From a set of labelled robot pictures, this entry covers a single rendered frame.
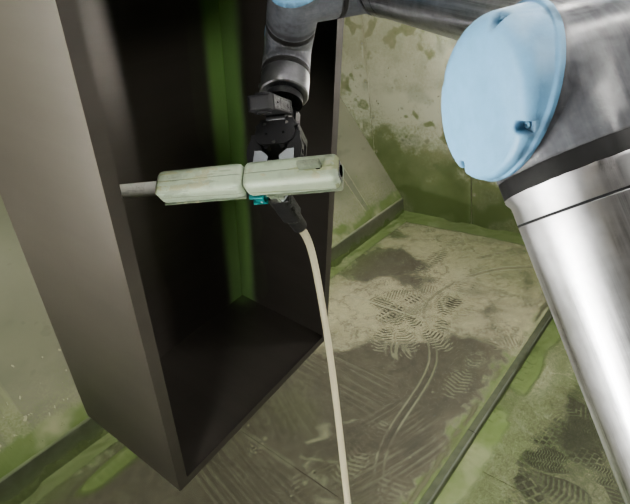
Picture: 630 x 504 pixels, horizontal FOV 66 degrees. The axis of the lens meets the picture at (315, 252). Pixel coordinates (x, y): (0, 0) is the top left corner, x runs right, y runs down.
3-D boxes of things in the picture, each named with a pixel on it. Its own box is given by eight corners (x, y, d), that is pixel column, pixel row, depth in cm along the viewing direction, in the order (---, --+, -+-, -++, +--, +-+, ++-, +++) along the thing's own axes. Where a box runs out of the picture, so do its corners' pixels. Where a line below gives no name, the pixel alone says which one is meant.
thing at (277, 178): (361, 210, 92) (336, 144, 72) (360, 233, 91) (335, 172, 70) (137, 226, 104) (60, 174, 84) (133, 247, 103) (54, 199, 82)
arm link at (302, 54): (267, -3, 88) (264, 37, 97) (261, 53, 84) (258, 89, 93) (318, 5, 89) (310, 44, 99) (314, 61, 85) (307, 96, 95)
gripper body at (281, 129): (307, 168, 88) (310, 112, 92) (294, 143, 80) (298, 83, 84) (267, 171, 90) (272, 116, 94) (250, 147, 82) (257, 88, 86)
